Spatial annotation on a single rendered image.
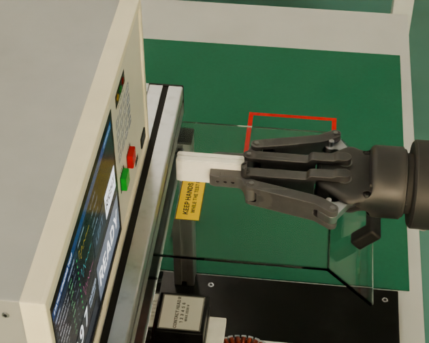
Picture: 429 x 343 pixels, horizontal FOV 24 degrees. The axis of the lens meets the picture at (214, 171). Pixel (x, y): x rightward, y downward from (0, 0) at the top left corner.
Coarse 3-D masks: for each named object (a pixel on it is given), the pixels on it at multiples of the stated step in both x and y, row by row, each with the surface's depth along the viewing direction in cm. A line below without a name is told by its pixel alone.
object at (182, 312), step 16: (160, 304) 127; (176, 304) 127; (192, 304) 127; (208, 304) 129; (160, 320) 125; (176, 320) 125; (192, 320) 125; (208, 320) 129; (224, 320) 130; (160, 336) 125; (176, 336) 124; (192, 336) 124; (208, 336) 128; (224, 336) 129
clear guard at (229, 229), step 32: (192, 128) 130; (224, 128) 130; (256, 128) 130; (224, 192) 121; (160, 224) 117; (192, 224) 117; (224, 224) 117; (256, 224) 117; (288, 224) 117; (352, 224) 121; (160, 256) 114; (192, 256) 114; (224, 256) 114; (256, 256) 114; (288, 256) 114; (320, 256) 114; (352, 256) 118; (352, 288) 114
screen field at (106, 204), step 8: (112, 168) 100; (112, 176) 100; (112, 184) 100; (112, 192) 101; (104, 200) 97; (104, 208) 97; (104, 216) 97; (104, 224) 98; (96, 232) 94; (96, 240) 94; (96, 248) 94; (96, 256) 95
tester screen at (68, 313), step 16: (112, 160) 99; (96, 176) 92; (96, 192) 92; (96, 208) 93; (80, 224) 87; (96, 224) 94; (80, 240) 87; (80, 256) 88; (112, 256) 103; (80, 272) 88; (96, 272) 95; (64, 288) 82; (80, 288) 89; (96, 288) 96; (64, 304) 83; (80, 304) 89; (64, 320) 83; (80, 320) 90; (96, 320) 97; (64, 336) 84
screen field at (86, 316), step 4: (88, 304) 93; (88, 308) 93; (84, 312) 91; (88, 312) 93; (84, 316) 91; (88, 316) 93; (84, 320) 92; (88, 320) 93; (84, 324) 92; (80, 328) 90; (84, 328) 92; (80, 332) 90; (84, 332) 92; (80, 336) 90; (84, 336) 92; (80, 340) 90
